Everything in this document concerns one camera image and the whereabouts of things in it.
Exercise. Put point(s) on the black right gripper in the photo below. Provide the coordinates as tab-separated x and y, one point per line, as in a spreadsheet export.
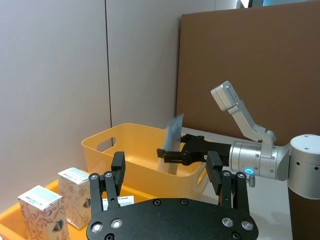
215	146

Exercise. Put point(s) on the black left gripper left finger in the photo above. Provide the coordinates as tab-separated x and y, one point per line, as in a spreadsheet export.
115	182

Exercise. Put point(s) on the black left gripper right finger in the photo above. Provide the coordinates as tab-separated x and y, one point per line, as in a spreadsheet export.
232	190

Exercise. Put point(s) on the grey carton box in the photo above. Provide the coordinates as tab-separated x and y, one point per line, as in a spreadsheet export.
173	136

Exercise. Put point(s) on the white printed flat box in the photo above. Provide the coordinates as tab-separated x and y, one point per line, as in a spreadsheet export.
125	200

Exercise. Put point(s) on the yellow plastic basket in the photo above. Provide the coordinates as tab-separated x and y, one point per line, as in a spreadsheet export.
140	147

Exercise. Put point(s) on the floral carton box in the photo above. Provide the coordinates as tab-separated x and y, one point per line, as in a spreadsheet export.
40	215
73	195

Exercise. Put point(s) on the brown partition board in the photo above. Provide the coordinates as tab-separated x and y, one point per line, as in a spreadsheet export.
250	62

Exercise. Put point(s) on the orange plastic tray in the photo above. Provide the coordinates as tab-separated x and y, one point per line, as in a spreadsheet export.
10	220

